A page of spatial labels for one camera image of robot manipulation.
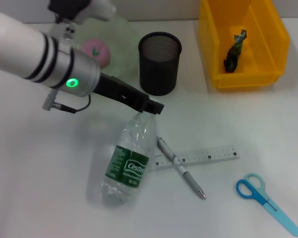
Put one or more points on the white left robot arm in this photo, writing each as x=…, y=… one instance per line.
x=15, y=42

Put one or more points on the blue scissors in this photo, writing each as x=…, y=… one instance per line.
x=275, y=208

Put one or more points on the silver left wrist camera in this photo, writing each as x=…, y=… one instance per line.
x=67, y=10

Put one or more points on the yellow plastic bin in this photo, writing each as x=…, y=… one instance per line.
x=268, y=62

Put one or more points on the green glass fruit plate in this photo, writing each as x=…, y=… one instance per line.
x=124, y=49

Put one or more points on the dark green drill bit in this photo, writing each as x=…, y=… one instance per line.
x=233, y=54

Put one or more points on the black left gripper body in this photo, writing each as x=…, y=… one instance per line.
x=121, y=94

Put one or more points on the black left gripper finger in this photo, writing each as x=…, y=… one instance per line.
x=155, y=107

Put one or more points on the grey white pen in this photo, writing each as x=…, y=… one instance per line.
x=188, y=177

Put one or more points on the clear plastic ruler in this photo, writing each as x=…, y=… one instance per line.
x=213, y=153

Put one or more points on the black mesh pen holder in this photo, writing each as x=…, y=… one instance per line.
x=159, y=69

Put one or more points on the clear water bottle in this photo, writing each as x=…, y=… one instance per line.
x=129, y=166

